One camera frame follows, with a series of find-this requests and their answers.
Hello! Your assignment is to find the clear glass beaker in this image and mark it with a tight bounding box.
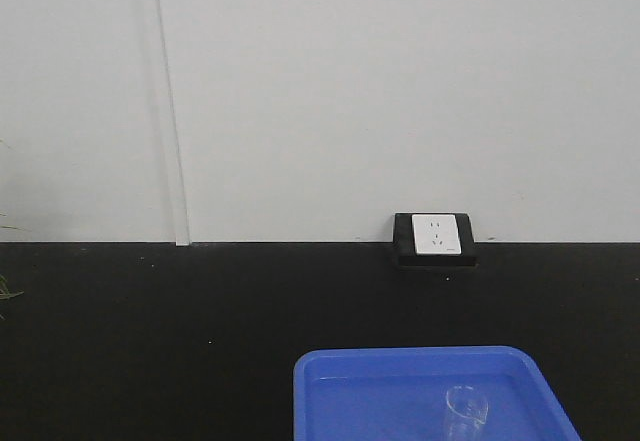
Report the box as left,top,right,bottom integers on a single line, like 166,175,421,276
443,385,489,441

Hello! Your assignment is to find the blue plastic tray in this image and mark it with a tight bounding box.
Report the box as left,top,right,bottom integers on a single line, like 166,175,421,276
293,346,579,440

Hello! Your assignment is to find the green potted plant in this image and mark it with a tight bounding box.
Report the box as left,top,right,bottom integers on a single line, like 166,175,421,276
1,138,24,320

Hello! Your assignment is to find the white wall power socket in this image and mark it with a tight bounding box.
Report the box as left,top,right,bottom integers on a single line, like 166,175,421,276
392,213,477,269

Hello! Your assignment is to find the white wall trim strip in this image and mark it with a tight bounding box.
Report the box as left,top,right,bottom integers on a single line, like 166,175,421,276
153,0,191,247

